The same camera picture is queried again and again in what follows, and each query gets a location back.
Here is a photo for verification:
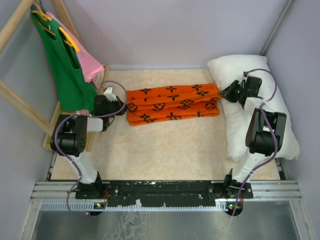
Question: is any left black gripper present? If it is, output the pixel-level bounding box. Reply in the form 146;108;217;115
105;95;130;118

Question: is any green tank top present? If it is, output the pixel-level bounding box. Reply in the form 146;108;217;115
30;13;98;112

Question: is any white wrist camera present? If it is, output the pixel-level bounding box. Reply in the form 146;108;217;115
241;71;251;88
103;86;118;102

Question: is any wooden clothes rack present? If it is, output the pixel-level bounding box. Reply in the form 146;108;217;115
0;0;110;152

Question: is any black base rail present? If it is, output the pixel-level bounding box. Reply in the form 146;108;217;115
31;180;302;216

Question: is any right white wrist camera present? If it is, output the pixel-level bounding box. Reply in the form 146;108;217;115
241;71;251;88

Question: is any yellow clothes hanger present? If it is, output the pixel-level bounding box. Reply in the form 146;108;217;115
30;1;80;53

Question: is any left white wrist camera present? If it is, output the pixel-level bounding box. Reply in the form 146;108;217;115
103;86;118;102

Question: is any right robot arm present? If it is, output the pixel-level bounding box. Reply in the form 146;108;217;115
219;76;287;198

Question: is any white pillow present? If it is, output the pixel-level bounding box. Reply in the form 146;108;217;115
207;54;300;162

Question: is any orange patterned pillowcase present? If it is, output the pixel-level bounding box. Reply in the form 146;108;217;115
127;83;221;126

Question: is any teal clothes hanger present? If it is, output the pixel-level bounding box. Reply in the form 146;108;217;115
30;0;47;14

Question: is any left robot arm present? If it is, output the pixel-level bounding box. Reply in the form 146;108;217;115
50;95;129;199

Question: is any pink shirt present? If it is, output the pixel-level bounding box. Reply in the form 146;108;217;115
46;11;104;90

